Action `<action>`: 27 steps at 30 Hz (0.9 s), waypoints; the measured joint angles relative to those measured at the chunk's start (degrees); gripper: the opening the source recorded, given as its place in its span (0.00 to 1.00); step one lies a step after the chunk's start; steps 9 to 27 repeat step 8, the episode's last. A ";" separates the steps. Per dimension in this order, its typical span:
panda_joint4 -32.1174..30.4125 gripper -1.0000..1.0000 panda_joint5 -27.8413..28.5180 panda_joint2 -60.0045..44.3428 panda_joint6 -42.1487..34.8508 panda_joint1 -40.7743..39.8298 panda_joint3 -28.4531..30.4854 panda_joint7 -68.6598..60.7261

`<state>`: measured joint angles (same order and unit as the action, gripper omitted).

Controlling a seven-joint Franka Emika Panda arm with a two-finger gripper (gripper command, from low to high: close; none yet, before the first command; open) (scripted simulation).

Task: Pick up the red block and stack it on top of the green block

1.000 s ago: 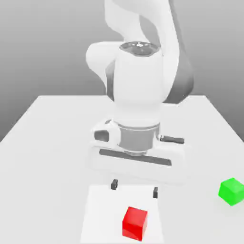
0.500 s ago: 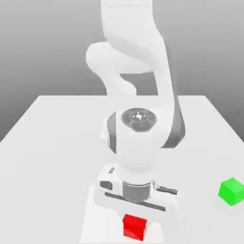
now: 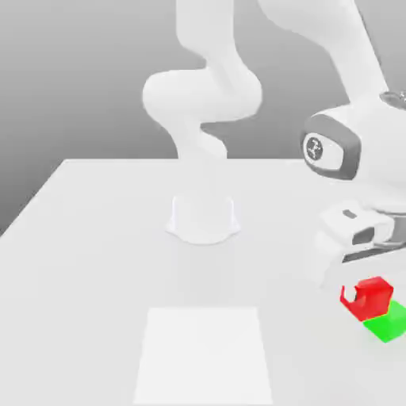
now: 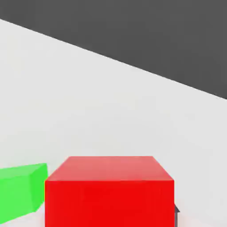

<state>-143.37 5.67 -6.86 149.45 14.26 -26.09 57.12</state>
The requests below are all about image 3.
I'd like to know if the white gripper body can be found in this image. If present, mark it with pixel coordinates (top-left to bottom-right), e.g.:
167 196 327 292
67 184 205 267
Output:
315 232 406 291

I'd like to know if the small red cube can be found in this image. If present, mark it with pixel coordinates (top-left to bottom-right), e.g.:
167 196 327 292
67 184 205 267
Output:
339 275 395 323

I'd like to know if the small green cube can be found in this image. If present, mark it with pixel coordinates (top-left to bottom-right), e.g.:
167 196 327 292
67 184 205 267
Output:
362 299 406 344

